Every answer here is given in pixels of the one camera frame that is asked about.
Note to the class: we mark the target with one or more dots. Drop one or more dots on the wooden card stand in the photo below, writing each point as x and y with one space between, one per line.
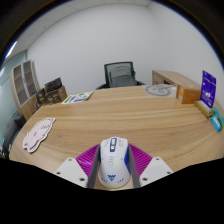
202 109

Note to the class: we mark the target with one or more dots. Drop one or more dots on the wooden shelf unit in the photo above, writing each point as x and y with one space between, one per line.
21 86

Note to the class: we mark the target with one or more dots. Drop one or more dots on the orange-brown cardboard box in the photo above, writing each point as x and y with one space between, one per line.
188 95

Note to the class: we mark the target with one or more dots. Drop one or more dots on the purple sign card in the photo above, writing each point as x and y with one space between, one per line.
208 88

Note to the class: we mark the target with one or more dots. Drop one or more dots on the black sofa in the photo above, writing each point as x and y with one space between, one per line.
10 131

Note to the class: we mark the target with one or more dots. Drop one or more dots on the ceiling light panel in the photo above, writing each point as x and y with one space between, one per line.
10 50

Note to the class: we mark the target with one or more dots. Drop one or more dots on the green and blue pack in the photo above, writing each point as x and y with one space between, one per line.
217 119

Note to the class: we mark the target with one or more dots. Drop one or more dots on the printed sticker sheet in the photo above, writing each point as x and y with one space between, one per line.
77 97

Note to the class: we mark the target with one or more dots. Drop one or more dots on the black mesh basket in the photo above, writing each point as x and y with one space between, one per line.
53 85

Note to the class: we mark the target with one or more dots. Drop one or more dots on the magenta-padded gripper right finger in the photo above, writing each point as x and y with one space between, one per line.
143 165

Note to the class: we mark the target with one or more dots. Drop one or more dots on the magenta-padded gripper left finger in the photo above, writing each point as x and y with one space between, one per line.
83 165

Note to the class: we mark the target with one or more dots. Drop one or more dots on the white blue yellow computer mouse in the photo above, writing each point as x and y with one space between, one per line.
113 163

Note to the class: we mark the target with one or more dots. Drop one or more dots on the black mesh office chair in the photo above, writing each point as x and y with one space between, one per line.
120 75

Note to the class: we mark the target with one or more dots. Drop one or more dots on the small brown cardboard box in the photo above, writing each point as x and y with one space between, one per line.
40 97

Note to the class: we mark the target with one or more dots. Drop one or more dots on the large brown cardboard box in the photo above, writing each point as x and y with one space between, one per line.
56 95

